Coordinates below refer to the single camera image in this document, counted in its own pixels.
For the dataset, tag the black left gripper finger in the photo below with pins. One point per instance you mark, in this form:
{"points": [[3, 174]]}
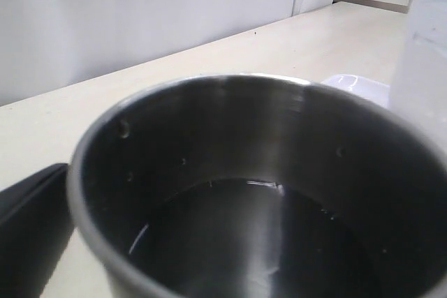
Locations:
{"points": [[35, 229]]}

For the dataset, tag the stainless steel cup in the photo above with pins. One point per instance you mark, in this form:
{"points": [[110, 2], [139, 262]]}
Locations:
{"points": [[254, 185]]}

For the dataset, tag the clear plastic container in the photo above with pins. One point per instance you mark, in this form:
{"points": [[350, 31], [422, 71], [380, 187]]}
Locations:
{"points": [[418, 90]]}

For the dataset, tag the white backdrop curtain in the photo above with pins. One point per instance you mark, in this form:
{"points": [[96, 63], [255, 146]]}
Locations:
{"points": [[49, 44]]}

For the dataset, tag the white rectangular tray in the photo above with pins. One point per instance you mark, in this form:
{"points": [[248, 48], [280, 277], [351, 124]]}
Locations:
{"points": [[363, 87]]}

